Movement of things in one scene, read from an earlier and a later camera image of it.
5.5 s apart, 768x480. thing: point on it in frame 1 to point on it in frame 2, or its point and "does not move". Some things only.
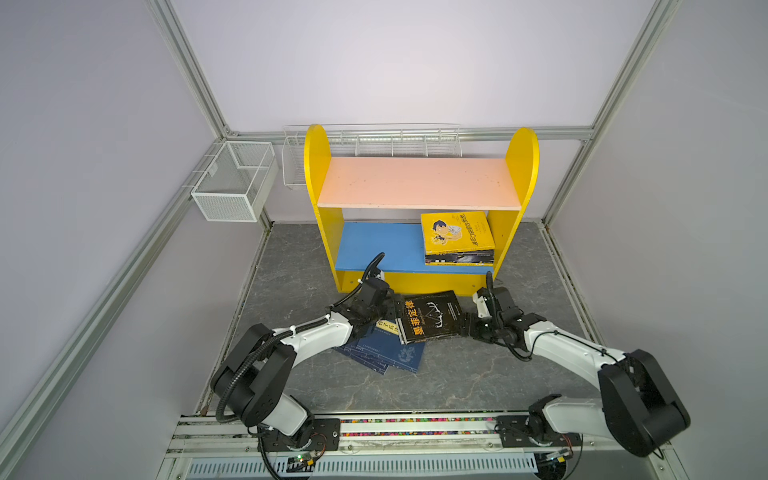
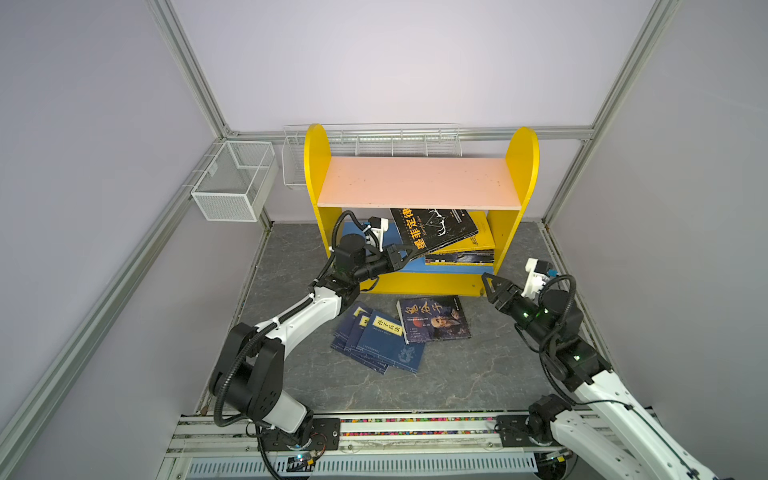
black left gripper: x=394 y=306 to x=393 y=260
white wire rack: x=396 y=140 does not move
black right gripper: x=469 y=320 to x=510 y=289
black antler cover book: x=430 y=316 to x=423 y=229
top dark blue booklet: x=388 y=346 does not move
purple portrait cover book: x=461 y=257 does not move
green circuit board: x=300 y=464 does not move
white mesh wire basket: x=237 y=184 does not move
